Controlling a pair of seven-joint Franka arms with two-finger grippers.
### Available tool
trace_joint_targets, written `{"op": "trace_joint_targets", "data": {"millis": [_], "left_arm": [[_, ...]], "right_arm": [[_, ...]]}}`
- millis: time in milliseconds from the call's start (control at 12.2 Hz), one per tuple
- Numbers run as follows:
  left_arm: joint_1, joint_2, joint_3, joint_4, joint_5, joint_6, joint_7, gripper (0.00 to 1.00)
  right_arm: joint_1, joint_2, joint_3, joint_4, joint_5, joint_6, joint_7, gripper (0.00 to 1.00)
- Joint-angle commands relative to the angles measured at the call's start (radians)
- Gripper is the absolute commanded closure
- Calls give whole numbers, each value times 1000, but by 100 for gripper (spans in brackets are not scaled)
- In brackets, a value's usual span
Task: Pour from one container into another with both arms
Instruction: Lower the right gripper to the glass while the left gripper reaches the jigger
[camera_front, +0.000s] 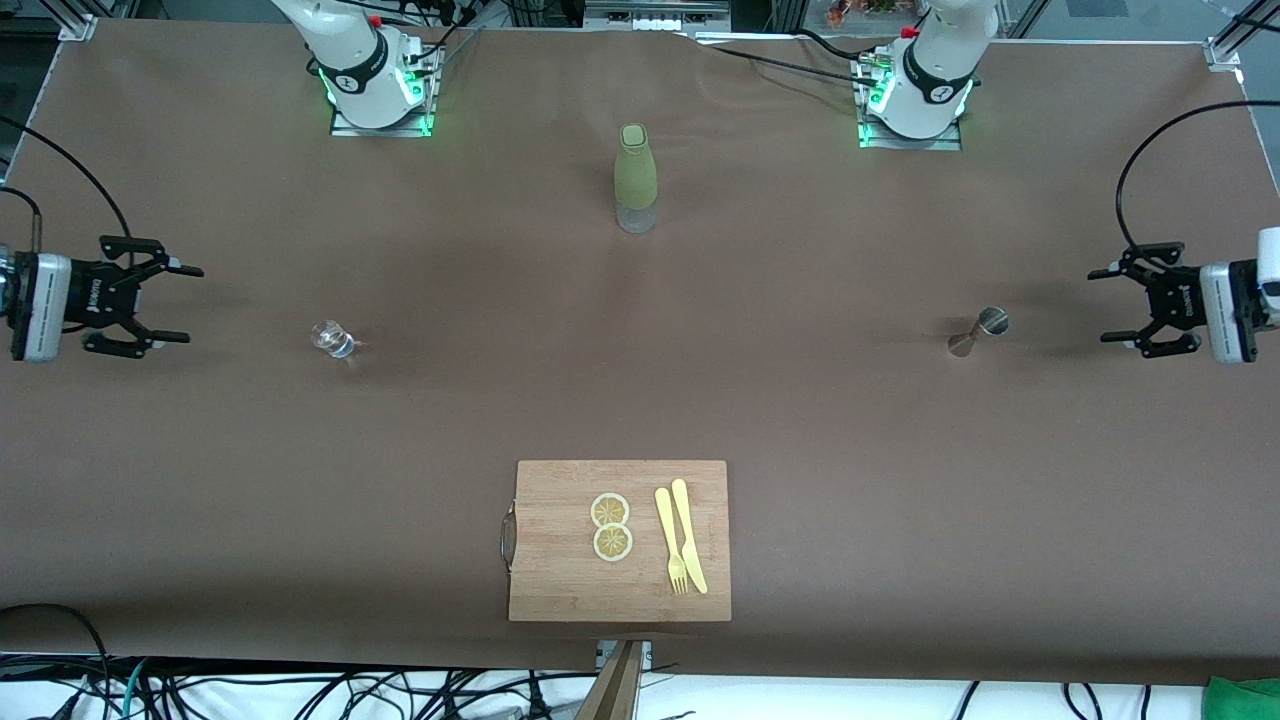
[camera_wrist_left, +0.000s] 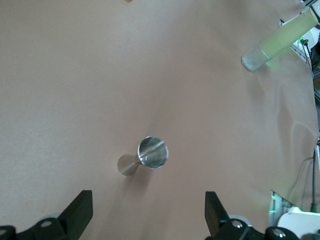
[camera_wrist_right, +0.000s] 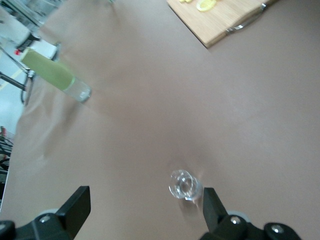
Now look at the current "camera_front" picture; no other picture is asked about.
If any steel double jigger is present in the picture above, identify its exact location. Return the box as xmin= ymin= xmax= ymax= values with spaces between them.
xmin=947 ymin=307 xmax=1010 ymax=359

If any clear glass beaker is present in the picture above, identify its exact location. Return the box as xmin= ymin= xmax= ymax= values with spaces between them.
xmin=310 ymin=319 xmax=358 ymax=360

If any brown table cover sheet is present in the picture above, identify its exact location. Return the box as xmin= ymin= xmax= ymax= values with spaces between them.
xmin=0 ymin=18 xmax=1280 ymax=687

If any green cloth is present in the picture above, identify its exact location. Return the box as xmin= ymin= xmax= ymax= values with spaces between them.
xmin=1205 ymin=676 xmax=1280 ymax=720

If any wooden cutting board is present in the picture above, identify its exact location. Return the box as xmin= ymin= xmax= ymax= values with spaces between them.
xmin=499 ymin=459 xmax=733 ymax=624

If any green sleeved glass bottle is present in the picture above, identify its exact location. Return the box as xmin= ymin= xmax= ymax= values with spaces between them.
xmin=613 ymin=123 xmax=660 ymax=235

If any yellow plastic knife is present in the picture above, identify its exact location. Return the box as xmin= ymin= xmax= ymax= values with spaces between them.
xmin=671 ymin=478 xmax=709 ymax=595

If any yellow plastic fork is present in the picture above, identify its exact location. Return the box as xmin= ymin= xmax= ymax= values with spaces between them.
xmin=654 ymin=487 xmax=691 ymax=597

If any grey power strip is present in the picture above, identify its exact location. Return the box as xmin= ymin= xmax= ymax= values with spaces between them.
xmin=585 ymin=0 xmax=731 ymax=31

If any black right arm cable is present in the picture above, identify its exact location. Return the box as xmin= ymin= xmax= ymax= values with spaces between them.
xmin=0 ymin=113 xmax=136 ymax=263

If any aluminium profile frame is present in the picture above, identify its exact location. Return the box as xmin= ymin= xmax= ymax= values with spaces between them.
xmin=58 ymin=0 xmax=1251 ymax=71

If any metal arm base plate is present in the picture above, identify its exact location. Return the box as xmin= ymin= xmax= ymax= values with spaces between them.
xmin=858 ymin=50 xmax=963 ymax=151
xmin=330 ymin=45 xmax=441 ymax=138

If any black looped cable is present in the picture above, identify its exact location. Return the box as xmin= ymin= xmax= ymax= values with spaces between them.
xmin=0 ymin=603 xmax=111 ymax=720

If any teal cable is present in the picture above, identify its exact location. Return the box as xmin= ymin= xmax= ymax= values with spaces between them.
xmin=118 ymin=660 xmax=151 ymax=720

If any tangled black cable bundle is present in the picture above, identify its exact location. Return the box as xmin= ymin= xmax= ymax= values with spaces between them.
xmin=150 ymin=668 xmax=601 ymax=720

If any black table cable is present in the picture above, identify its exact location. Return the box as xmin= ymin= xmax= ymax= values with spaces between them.
xmin=795 ymin=28 xmax=873 ymax=63
xmin=690 ymin=35 xmax=881 ymax=91

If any wooden post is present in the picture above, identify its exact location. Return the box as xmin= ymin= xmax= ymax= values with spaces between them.
xmin=575 ymin=640 xmax=644 ymax=720

